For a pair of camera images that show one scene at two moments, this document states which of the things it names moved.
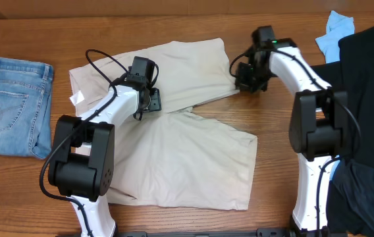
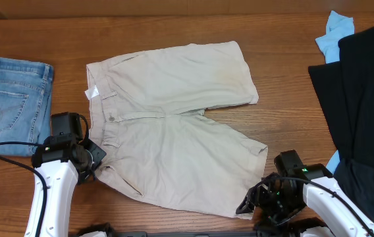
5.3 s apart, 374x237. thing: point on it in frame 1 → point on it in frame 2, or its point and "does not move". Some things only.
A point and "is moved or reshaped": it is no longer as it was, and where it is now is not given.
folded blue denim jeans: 14,113 does not move
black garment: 362,198 does not move
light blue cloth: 338,26 does not move
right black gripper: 241,85 → 261,203
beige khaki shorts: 176,157 is moved or reshaped
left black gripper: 155,101 → 98,153
